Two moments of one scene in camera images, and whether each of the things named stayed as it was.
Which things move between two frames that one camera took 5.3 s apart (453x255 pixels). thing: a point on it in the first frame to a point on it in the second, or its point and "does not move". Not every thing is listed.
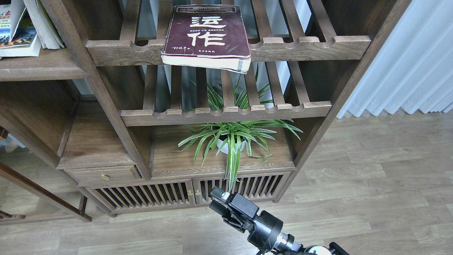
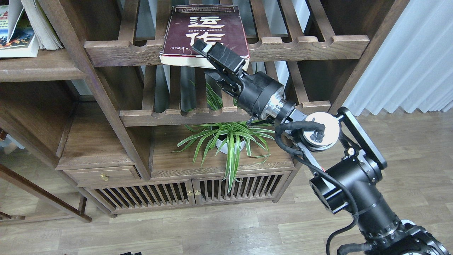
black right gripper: x=264 y=231 to x=258 y=94
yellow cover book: x=49 y=36 does not move
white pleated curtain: x=413 y=69 does not move
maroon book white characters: x=213 y=37 does not move
